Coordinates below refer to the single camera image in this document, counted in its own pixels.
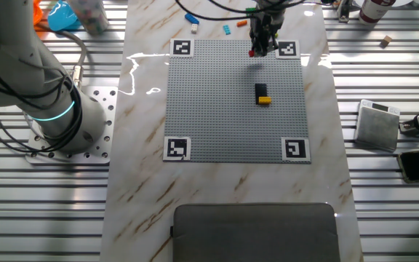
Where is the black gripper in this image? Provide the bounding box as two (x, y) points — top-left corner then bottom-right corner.
(249, 12), (287, 57)

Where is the red white bottle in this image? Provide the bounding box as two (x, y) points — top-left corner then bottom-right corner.
(358, 0), (396, 25)

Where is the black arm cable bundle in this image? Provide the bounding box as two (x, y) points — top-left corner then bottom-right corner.
(0, 47), (84, 154)

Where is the blue Lego brick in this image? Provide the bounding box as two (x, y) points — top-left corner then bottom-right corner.
(184, 12), (201, 25)

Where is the blue toy shovel yellow handle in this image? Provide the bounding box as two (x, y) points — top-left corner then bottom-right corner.
(47, 0), (83, 32)

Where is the silver digital scale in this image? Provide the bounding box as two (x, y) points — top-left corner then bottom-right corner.
(353, 99), (402, 153)

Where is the grey metal bracket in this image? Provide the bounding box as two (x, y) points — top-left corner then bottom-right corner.
(336, 0), (354, 23)

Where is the orange toy shovel green handle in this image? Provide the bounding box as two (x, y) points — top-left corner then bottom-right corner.
(32, 0), (45, 25)

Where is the black white ArUco marker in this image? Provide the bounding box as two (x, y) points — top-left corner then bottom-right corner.
(169, 38), (195, 58)
(281, 137), (311, 162)
(162, 136), (192, 162)
(274, 39), (301, 60)

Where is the grey robot conduit cable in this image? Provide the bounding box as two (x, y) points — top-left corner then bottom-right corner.
(38, 27), (89, 90)

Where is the black Lego brick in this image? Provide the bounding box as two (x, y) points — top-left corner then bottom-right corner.
(255, 82), (268, 106)

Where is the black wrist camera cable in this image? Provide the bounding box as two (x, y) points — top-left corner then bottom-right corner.
(175, 0), (323, 22)

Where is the grey fabric pad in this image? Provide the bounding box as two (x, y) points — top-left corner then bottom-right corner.
(171, 202), (341, 262)

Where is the clear plastic cup with bricks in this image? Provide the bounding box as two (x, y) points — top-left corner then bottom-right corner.
(67, 0), (110, 36)

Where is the grey Lego baseplate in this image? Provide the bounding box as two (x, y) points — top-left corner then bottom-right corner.
(163, 39), (312, 164)

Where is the perforated metal robot base plate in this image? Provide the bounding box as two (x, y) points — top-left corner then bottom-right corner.
(25, 86), (119, 165)

